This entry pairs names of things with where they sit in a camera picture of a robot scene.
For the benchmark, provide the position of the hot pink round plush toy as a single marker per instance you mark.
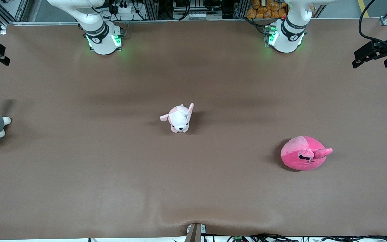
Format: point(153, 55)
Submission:
point(301, 156)

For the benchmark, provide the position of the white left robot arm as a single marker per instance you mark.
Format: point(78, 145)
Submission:
point(289, 38)

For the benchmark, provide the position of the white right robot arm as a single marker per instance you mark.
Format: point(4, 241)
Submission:
point(101, 43)

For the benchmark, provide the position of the bag of orange items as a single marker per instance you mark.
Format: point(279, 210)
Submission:
point(267, 8)

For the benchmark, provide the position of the white power strip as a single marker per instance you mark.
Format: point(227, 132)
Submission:
point(197, 15)

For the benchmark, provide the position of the pale pink white plush dog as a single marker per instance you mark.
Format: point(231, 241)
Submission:
point(179, 119)

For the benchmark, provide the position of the brown table mat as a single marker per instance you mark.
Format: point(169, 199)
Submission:
point(193, 168)

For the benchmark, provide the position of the green terminal connector board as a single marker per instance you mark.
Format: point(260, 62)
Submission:
point(238, 239)

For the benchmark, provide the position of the aluminium table frame rail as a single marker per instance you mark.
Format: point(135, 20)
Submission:
point(180, 21)

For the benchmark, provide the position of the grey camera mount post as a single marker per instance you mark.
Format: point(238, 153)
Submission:
point(194, 233)

